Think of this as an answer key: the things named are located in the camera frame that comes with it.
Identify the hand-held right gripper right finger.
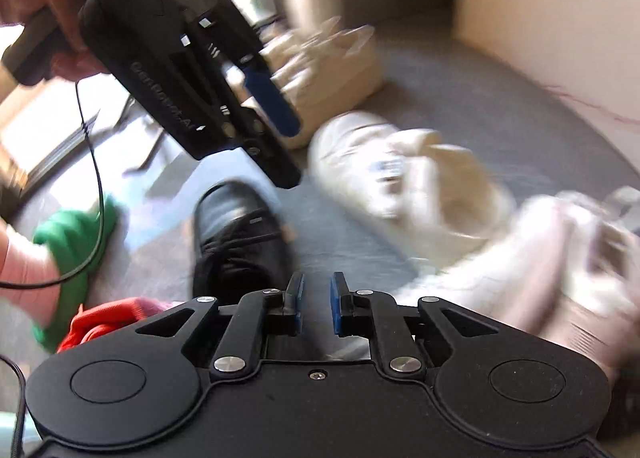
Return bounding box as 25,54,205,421
327,271,501,379

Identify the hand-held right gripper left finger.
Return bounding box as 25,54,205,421
134,271,306,379

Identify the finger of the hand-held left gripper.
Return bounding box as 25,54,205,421
197,13,302,137
219,107,304,190

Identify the beige canvas lace-up shoe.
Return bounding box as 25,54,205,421
245,24,387,151

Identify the white dog-print strap sandal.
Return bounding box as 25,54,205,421
307,110,518,264

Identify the black leather lace-up shoe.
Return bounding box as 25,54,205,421
191,180,296,306

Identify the coral red sneaker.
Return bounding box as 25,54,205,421
56,295,176,354

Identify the white mesh sneaker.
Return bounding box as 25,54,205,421
395,188,640,379

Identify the green slipper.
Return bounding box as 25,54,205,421
31,195,123,354

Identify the black cable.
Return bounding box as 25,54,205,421
0,80,108,289

